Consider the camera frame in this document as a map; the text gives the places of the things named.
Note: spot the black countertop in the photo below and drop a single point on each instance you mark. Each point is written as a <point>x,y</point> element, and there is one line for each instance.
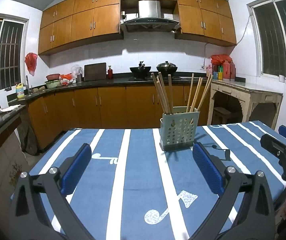
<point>121,79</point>

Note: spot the right barred window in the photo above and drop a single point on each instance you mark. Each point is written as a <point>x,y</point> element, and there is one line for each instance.
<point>269,18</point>

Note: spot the orange upper kitchen cabinets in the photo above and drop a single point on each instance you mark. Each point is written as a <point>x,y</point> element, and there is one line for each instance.
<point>73,23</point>

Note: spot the red bottles and bags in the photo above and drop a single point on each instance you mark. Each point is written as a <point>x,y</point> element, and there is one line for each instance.
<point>221,68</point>

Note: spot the black wok with lid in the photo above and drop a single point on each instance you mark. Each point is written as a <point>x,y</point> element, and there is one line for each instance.
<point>166,68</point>

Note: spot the black wok left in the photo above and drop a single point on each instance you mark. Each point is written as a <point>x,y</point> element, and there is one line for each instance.
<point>140,72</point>

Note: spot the barred window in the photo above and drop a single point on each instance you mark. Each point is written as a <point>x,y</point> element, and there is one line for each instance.
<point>11,41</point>
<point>269,18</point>

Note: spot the red plastic bag hanging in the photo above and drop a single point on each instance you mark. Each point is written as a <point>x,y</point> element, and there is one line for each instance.
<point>31,63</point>

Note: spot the orange lower kitchen cabinets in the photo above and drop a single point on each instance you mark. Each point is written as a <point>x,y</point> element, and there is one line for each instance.
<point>98,107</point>

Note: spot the dark cutting board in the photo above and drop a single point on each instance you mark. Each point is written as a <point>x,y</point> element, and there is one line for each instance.
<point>94,72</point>

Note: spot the blue striped tablecloth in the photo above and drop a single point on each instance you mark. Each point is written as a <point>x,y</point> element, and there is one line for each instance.
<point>132,189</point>

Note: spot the wooden chopstick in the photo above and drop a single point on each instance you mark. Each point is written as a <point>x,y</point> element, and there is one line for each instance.
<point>190,92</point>
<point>170,93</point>
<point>161,95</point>
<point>198,94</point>
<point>164,93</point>
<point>207,87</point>
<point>154,80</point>
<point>195,94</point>

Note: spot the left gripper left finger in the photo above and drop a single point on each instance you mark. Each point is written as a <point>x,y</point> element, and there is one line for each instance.
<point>28,217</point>

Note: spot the left barred window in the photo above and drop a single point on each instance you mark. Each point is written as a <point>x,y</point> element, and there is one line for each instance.
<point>11,41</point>

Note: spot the orange kitchen cabinets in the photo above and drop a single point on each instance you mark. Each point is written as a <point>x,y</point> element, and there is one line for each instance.
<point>73,23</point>
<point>98,107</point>

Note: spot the red small bottle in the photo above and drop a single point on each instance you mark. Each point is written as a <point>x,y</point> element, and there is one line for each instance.
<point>110,72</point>

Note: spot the steel range hood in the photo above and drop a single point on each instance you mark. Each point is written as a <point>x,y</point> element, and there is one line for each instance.
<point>149,16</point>

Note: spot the white worn side table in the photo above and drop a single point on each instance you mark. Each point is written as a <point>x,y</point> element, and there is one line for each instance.
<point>249,97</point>

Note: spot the yellow detergent bottle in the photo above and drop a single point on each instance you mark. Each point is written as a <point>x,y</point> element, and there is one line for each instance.
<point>20,90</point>

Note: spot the green and red basins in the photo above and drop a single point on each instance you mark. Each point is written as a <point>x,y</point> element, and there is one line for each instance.
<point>53,80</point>

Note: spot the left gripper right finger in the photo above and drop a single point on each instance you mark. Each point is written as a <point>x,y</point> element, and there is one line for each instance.
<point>255,217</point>

